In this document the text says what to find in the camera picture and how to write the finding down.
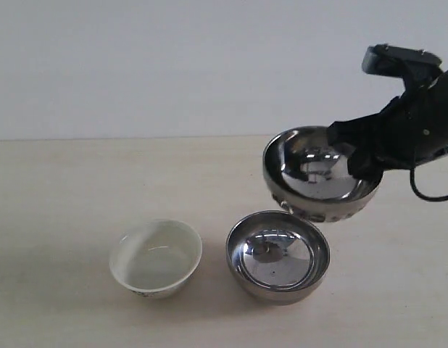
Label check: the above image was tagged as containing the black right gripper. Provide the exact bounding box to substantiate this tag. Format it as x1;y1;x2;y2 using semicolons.
326;70;448;179

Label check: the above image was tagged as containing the smooth stainless steel bowl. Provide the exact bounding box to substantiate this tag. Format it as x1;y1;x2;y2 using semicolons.
225;210;331;306

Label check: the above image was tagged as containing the white ceramic bowl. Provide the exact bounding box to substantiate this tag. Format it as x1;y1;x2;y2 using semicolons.
109;219;203;300

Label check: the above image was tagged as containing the ribbed stainless steel bowl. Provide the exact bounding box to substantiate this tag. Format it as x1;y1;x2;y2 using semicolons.
262;125;383;223

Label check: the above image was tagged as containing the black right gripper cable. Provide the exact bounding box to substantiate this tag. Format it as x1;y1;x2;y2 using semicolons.
409;166;448;202

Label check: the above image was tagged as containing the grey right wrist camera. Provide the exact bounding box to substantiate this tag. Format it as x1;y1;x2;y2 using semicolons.
361;43;443;88

